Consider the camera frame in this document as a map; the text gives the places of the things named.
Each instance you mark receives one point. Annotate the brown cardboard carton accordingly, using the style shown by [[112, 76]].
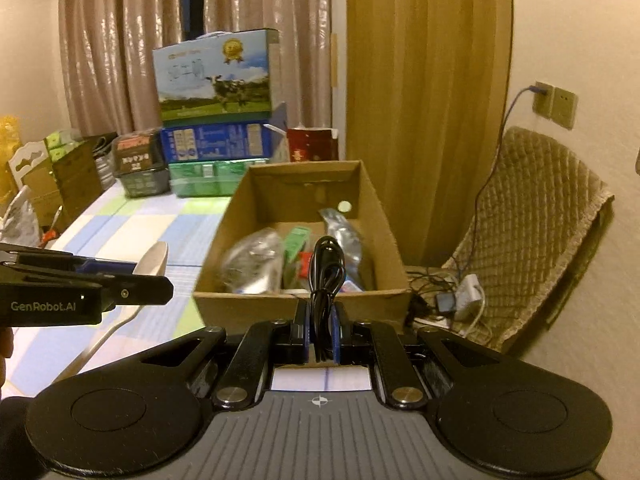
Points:
[[75, 175]]

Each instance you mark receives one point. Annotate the blue drink carton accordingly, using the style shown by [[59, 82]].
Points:
[[215, 142]]

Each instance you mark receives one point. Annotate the clear plastic bag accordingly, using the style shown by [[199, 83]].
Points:
[[250, 260]]

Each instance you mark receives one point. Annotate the black power adapter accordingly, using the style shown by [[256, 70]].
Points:
[[445, 304]]

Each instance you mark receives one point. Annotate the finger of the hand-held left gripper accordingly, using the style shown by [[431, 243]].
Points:
[[142, 291], [107, 265]]

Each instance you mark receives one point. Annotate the crumpled silver white bag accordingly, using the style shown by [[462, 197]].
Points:
[[17, 220]]

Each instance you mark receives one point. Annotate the white plastic spoon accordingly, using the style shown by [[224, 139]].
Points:
[[152, 260]]

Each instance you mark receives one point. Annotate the green medicine box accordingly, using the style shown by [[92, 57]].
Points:
[[296, 245]]

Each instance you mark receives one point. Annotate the dark red box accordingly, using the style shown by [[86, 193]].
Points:
[[312, 145]]

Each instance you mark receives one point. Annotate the beige curtain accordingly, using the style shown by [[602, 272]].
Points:
[[290, 10], [115, 35]]

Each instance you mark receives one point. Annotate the cardboard box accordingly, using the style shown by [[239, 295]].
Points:
[[300, 190]]

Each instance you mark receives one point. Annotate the yellow plastic bag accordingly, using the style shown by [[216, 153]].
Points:
[[7, 155]]

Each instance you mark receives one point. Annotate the cow print milk carton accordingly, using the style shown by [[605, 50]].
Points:
[[215, 85]]

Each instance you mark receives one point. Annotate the dark instant food box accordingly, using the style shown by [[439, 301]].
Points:
[[140, 165]]

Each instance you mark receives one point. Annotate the quilted chair cover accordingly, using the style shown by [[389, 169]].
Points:
[[540, 220]]

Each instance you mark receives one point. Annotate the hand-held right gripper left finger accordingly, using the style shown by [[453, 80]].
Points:
[[300, 332]]

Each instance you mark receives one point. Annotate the white cutout cardboard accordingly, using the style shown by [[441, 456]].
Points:
[[27, 160]]

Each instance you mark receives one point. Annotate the white power adapter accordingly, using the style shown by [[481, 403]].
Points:
[[470, 295]]

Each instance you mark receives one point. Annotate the checkered cloth covered desktop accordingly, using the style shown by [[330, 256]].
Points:
[[125, 220]]

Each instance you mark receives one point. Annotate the green wrapped drink pack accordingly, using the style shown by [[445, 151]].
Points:
[[210, 180]]

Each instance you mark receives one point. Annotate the green tissue packs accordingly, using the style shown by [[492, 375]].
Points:
[[62, 142]]

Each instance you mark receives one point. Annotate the wall socket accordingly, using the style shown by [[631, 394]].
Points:
[[544, 97]]

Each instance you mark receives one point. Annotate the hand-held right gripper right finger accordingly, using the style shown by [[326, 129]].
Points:
[[340, 334]]

